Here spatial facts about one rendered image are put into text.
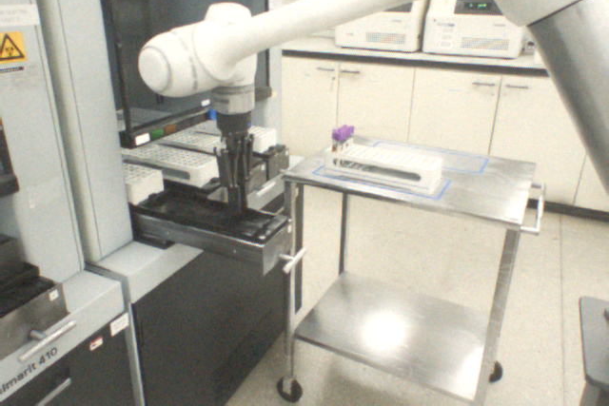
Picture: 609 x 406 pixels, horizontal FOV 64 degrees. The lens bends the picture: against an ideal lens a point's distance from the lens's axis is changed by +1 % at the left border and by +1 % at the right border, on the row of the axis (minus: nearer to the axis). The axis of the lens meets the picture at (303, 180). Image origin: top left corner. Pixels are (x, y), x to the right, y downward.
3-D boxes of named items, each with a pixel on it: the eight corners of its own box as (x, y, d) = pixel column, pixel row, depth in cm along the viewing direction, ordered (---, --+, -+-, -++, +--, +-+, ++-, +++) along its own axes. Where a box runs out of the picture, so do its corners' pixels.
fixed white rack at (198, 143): (151, 156, 147) (149, 136, 145) (173, 146, 156) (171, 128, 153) (233, 172, 136) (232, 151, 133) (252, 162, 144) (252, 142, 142)
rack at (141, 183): (47, 186, 125) (42, 164, 122) (79, 174, 133) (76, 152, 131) (136, 209, 113) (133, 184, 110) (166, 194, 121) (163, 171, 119)
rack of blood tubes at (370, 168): (323, 172, 132) (323, 150, 130) (337, 162, 140) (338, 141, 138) (430, 194, 119) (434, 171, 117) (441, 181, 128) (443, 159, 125)
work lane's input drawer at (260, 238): (35, 210, 127) (29, 178, 124) (80, 191, 139) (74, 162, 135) (282, 282, 98) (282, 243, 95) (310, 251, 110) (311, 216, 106)
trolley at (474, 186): (274, 398, 163) (272, 171, 132) (331, 320, 201) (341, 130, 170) (482, 493, 135) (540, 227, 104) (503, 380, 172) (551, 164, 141)
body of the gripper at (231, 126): (229, 104, 108) (231, 144, 111) (206, 112, 101) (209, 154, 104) (259, 107, 105) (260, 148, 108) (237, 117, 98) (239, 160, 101)
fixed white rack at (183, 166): (112, 172, 135) (109, 150, 132) (139, 161, 143) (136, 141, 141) (200, 192, 123) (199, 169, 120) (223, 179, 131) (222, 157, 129)
